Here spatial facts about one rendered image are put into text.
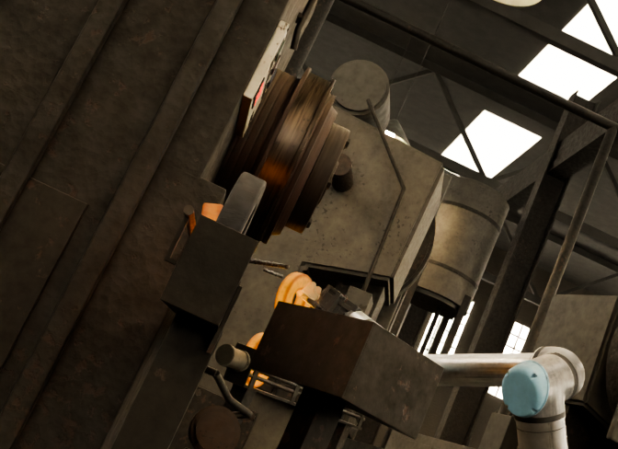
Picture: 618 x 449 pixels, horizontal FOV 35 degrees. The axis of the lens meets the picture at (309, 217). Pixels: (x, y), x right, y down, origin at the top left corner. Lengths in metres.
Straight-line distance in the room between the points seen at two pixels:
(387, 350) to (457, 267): 9.61
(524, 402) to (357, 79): 3.44
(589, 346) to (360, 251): 1.53
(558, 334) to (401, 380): 4.40
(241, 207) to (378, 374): 0.60
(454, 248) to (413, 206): 6.18
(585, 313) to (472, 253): 5.49
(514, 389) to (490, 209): 9.31
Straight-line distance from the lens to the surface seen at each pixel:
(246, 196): 1.16
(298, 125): 2.19
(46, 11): 2.00
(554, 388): 2.29
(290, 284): 2.75
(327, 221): 5.12
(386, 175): 5.20
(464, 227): 11.39
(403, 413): 1.73
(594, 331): 5.87
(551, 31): 11.44
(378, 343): 1.66
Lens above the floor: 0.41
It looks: 15 degrees up
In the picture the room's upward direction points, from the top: 25 degrees clockwise
